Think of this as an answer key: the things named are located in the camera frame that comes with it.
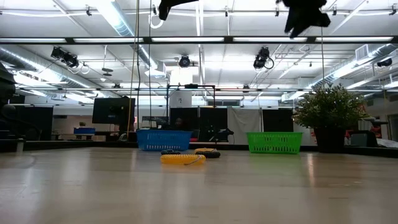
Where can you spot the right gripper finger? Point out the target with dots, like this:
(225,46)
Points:
(306,18)

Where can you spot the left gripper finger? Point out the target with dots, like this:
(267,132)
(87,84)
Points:
(169,5)

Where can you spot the black ceiling spotlight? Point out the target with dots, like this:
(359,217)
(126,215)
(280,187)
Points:
(184,61)
(261,60)
(66,58)

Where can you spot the long overhead light bar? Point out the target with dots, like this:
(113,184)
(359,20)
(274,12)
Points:
(228,39)

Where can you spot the potted green plant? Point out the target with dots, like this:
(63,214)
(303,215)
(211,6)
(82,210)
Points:
(329,109)

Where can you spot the white numbered sign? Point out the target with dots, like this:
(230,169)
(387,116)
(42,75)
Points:
(180,99)

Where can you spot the black partition panel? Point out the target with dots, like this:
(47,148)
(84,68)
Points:
(278,119)
(205,119)

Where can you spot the black television screen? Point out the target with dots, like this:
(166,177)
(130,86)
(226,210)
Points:
(113,110)

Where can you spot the white hanging sheet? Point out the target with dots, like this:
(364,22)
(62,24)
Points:
(244,124)

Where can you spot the green plastic basket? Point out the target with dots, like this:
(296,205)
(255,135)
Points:
(273,143)

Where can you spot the blue plastic basket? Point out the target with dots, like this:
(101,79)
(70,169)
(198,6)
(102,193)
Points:
(163,140)

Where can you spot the blue storage bin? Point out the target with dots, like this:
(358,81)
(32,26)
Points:
(84,130)

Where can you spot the silver ventilation duct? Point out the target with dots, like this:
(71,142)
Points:
(124,25)
(357,63)
(31,67)

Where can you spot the black aluminium table frame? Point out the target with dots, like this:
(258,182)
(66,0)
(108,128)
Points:
(77,144)

